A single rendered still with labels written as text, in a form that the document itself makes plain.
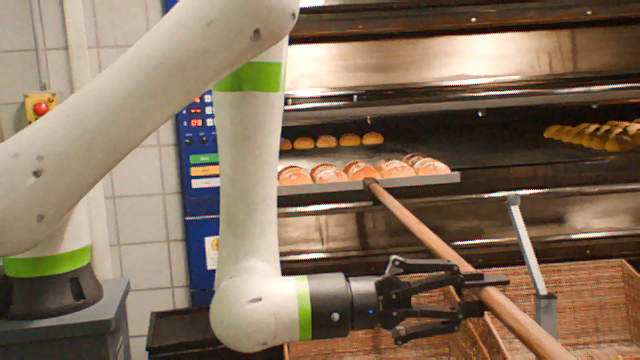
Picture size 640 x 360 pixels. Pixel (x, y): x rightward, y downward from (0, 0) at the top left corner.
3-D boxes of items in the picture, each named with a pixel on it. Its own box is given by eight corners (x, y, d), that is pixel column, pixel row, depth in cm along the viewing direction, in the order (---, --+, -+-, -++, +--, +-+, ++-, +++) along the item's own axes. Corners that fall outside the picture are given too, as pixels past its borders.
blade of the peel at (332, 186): (460, 181, 202) (460, 172, 202) (274, 195, 197) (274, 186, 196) (428, 165, 237) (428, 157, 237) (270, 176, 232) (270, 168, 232)
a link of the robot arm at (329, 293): (313, 353, 93) (310, 288, 92) (305, 322, 105) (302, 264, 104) (357, 349, 94) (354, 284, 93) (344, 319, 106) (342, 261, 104)
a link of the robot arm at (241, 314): (210, 369, 92) (204, 290, 90) (214, 334, 104) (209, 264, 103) (313, 359, 94) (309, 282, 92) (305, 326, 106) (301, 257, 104)
